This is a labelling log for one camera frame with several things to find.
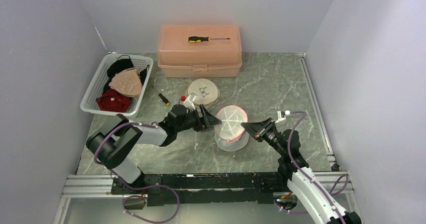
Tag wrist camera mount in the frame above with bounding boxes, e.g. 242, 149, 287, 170
179, 93, 197, 110
274, 110, 291, 126

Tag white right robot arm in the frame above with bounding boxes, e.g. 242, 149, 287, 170
241, 118, 362, 223

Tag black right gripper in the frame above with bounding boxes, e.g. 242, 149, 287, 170
241, 118, 286, 156

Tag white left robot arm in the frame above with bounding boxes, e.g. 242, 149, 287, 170
85, 104, 222, 194

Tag pink plastic storage box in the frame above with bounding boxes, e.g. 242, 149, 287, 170
157, 24, 242, 78

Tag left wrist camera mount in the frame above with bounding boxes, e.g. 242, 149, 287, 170
179, 93, 197, 110

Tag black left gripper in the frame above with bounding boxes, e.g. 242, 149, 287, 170
175, 104, 222, 133

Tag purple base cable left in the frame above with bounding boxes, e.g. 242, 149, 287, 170
111, 172, 180, 224

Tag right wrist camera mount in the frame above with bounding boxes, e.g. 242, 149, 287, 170
274, 110, 291, 126

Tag red bra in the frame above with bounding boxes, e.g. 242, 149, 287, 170
96, 89, 131, 113

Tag beige lace bra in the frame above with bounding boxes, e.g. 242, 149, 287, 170
108, 67, 143, 98

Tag beige mesh laundry bag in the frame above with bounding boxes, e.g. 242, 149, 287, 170
185, 78, 220, 109

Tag black bra in basket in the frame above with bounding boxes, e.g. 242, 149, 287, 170
102, 55, 150, 94

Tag white plastic basket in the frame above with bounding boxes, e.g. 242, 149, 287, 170
80, 53, 154, 119

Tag small yellow black screwdriver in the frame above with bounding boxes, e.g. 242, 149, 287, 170
152, 85, 170, 106

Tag white mesh bag red zipper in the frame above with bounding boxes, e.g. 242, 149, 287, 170
214, 105, 250, 152

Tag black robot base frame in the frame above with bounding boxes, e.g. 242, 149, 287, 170
111, 172, 290, 207

